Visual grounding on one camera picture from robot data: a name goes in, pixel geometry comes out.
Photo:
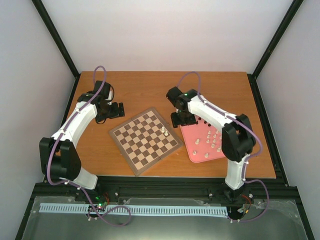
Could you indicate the wooden folding chess board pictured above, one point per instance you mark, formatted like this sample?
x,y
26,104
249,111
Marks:
x,y
141,141

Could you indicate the light blue cable duct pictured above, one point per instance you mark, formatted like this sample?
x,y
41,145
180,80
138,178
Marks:
x,y
136,210

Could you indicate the pink rubber tray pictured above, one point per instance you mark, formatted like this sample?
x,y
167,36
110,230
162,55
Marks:
x,y
207,135

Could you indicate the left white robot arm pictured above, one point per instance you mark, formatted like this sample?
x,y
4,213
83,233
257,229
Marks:
x,y
59,160

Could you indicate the black aluminium frame rail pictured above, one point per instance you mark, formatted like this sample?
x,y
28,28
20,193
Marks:
x,y
209,190

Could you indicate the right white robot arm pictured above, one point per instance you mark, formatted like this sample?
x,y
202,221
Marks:
x,y
238,138

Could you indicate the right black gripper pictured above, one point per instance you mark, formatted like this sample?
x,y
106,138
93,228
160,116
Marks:
x,y
176,122

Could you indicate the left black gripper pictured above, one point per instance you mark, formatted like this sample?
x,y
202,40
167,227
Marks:
x,y
99,118

